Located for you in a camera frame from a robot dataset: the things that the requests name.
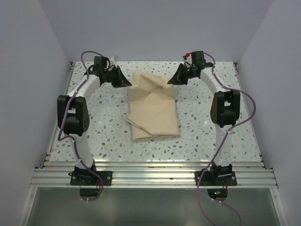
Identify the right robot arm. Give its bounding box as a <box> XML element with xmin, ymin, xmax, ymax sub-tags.
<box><xmin>168</xmin><ymin>51</ymin><xmax>240</xmax><ymax>185</ymax></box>

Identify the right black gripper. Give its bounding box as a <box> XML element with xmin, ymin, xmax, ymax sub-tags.
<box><xmin>168</xmin><ymin>63</ymin><xmax>197</xmax><ymax>86</ymax></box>

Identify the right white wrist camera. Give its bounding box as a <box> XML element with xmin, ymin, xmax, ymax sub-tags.
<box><xmin>183</xmin><ymin>53</ymin><xmax>192</xmax><ymax>65</ymax></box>

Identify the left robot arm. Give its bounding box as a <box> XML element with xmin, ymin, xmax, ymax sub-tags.
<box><xmin>57</xmin><ymin>54</ymin><xmax>131</xmax><ymax>185</ymax></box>

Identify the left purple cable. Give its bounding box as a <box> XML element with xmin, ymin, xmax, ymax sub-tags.
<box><xmin>57</xmin><ymin>50</ymin><xmax>105</xmax><ymax>202</ymax></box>

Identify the beige surgical drape cloth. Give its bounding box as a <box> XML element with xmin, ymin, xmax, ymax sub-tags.
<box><xmin>127</xmin><ymin>71</ymin><xmax>181</xmax><ymax>141</ymax></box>

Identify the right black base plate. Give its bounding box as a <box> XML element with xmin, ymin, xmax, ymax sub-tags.
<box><xmin>199</xmin><ymin>171</ymin><xmax>238</xmax><ymax>186</ymax></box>

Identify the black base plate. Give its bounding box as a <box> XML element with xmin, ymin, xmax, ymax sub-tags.
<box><xmin>199</xmin><ymin>171</ymin><xmax>238</xmax><ymax>186</ymax></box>
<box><xmin>68</xmin><ymin>171</ymin><xmax>113</xmax><ymax>186</ymax></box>

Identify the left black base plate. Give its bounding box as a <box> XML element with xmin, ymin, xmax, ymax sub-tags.
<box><xmin>68</xmin><ymin>171</ymin><xmax>113</xmax><ymax>186</ymax></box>

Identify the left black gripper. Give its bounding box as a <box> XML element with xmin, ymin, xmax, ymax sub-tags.
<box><xmin>103</xmin><ymin>65</ymin><xmax>131</xmax><ymax>88</ymax></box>

